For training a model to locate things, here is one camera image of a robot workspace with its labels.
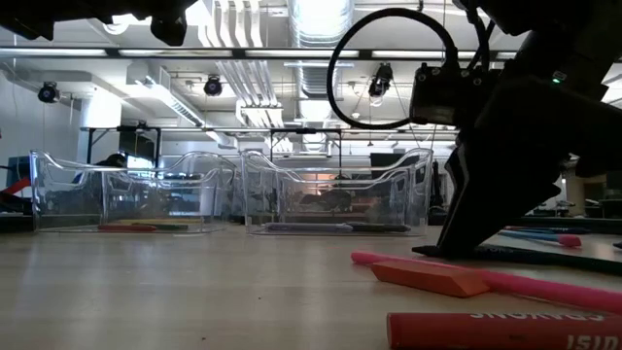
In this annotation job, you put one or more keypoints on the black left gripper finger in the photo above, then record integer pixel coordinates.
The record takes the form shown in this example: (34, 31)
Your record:
(168, 31)

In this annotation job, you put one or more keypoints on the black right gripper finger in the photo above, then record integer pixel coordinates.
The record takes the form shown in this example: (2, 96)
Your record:
(500, 185)

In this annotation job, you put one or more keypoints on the dark blue crayon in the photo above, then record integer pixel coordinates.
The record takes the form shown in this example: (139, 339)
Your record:
(559, 229)

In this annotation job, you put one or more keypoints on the green pencil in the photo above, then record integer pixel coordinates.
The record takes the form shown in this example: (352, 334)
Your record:
(534, 256)

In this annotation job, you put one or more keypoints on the blue pencil pink eraser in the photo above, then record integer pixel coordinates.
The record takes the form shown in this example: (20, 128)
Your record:
(568, 240)

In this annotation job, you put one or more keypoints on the orange-red eraser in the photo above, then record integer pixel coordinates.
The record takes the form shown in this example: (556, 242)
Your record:
(427, 279)

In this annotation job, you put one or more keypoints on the red marker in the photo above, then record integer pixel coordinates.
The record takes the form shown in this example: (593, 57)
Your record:
(486, 331)

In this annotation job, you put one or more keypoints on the green pen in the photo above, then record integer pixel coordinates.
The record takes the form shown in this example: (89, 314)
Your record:
(170, 226)

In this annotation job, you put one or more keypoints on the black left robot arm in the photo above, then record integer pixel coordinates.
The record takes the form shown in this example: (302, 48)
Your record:
(29, 19)

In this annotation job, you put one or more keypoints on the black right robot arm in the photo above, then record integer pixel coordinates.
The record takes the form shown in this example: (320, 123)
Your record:
(583, 19)

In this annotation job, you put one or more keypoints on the black hanging spotlight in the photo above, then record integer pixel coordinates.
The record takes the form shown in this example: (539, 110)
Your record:
(213, 86)
(48, 92)
(380, 82)

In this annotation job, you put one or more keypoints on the overhead light bar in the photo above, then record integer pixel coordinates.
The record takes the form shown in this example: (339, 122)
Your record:
(48, 52)

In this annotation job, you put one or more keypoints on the white pillar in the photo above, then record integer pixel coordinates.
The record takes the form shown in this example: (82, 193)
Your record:
(99, 121)

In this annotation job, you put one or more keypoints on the black pen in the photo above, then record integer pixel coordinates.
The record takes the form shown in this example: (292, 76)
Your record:
(384, 227)

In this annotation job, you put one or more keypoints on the person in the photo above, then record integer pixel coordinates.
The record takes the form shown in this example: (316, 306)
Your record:
(114, 160)

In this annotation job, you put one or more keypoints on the clear plastic bin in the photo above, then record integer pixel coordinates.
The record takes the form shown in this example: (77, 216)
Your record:
(218, 175)
(48, 194)
(257, 204)
(340, 175)

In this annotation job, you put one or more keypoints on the blue-grey pen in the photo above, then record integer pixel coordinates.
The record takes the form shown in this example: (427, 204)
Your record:
(306, 227)

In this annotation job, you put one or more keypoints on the red crayon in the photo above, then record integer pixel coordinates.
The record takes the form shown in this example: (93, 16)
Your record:
(126, 227)

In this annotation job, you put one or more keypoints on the white rectangular duct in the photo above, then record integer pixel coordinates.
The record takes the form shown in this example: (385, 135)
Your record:
(160, 92)

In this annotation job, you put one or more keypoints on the black table frame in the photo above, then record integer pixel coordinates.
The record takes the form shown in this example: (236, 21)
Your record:
(121, 129)
(306, 130)

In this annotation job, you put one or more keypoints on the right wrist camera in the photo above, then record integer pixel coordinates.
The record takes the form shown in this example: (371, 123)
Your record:
(437, 94)

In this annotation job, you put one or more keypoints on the silver air duct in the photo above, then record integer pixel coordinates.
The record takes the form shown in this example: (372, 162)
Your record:
(318, 29)

